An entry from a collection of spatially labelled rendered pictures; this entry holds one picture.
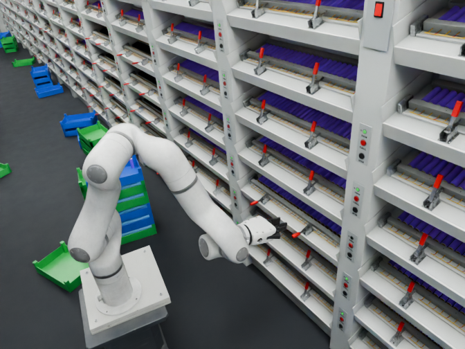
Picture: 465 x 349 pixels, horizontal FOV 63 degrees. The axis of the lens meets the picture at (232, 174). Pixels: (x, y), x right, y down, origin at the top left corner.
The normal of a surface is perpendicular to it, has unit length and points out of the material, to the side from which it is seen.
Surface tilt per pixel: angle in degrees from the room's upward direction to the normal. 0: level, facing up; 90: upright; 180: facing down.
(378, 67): 90
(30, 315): 0
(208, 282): 0
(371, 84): 90
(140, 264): 4
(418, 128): 18
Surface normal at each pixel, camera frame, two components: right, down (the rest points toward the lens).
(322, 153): -0.33, -0.69
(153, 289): -0.06, -0.80
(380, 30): -0.82, 0.36
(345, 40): -0.76, 0.60
